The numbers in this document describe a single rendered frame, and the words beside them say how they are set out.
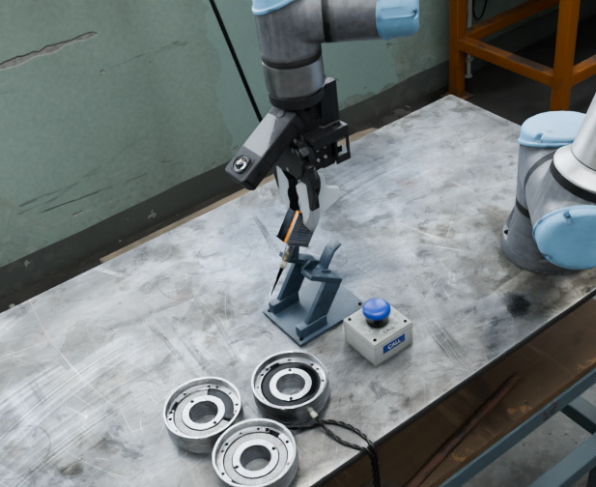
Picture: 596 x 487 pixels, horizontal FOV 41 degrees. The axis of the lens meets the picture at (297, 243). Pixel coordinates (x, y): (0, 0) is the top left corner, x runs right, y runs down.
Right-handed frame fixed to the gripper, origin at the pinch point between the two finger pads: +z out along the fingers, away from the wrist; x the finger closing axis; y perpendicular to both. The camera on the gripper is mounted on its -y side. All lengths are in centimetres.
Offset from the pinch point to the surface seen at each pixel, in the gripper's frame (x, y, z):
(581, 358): -20, 42, 43
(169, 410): -4.6, -27.5, 14.7
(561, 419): -1, 67, 98
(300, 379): -11.4, -10.6, 15.7
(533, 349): -13, 38, 43
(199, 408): -6.0, -23.9, 16.0
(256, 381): -8.3, -15.7, 14.8
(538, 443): -2, 57, 98
